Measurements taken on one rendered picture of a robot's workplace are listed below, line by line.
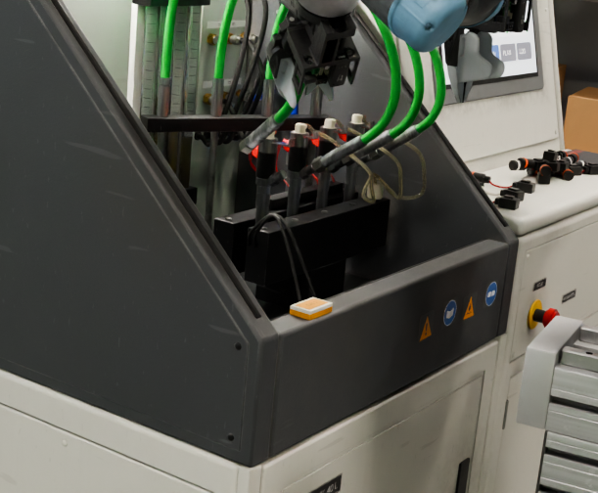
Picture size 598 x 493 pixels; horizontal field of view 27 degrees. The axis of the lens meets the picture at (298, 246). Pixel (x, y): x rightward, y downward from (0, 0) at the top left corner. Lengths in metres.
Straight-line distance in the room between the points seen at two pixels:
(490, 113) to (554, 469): 1.11
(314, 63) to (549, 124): 1.25
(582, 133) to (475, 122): 4.78
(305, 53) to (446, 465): 0.78
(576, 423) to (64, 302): 0.66
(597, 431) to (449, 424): 0.58
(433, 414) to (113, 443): 0.51
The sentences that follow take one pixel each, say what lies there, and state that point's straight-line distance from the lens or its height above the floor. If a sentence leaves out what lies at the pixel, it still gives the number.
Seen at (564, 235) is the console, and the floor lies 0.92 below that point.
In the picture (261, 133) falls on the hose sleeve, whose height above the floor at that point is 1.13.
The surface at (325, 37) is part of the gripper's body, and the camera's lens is 1.39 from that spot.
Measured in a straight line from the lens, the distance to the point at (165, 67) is 1.88.
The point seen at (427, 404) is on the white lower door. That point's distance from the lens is 1.83.
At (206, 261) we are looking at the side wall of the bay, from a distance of 1.42.
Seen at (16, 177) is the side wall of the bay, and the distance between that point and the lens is 1.61.
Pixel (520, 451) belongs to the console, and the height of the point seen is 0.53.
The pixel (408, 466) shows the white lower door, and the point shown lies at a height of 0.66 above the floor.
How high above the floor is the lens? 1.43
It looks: 16 degrees down
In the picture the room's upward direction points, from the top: 5 degrees clockwise
